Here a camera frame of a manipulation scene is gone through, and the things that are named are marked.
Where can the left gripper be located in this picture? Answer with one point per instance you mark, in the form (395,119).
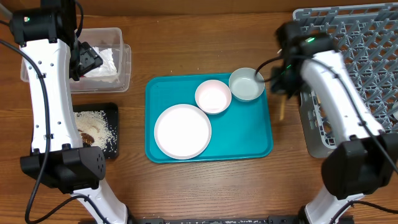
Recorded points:
(91,60)

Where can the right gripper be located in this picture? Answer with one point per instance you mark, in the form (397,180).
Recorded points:
(277,85)

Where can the wooden chopstick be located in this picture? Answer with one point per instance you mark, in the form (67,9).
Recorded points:
(282,107)

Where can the white napkin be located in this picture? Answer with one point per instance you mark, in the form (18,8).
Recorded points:
(108,67)

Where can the grey-green bowl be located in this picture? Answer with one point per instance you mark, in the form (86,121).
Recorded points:
(246,85)

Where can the rice grains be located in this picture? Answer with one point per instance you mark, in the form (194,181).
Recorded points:
(96,124)

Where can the pink shallow bowl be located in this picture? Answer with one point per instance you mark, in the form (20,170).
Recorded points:
(213,96)

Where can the large white plate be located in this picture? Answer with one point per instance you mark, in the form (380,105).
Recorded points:
(182,131)

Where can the brown food scrap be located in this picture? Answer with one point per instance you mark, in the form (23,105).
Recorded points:
(87,139)

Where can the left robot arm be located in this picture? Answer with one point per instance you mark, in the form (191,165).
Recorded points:
(47,39)

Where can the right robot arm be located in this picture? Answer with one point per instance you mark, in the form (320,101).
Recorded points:
(365,156)

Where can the grey dishwasher rack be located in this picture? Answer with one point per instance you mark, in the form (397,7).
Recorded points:
(366,35)

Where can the clear plastic bin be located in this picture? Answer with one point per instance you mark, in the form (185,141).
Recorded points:
(118,62)

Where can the black plastic tray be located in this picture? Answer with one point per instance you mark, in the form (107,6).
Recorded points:
(112,113)

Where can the teal serving tray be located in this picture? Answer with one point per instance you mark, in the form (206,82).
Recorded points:
(242,131)

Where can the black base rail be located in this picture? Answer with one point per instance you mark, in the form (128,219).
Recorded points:
(288,219)

